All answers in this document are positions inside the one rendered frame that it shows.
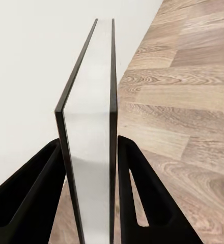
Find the hardback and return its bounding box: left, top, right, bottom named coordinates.
left=54, top=18, right=118, bottom=244

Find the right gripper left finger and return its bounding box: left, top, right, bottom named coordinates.
left=0, top=138, right=66, bottom=244

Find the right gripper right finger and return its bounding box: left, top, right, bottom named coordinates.
left=117, top=135, right=204, bottom=244

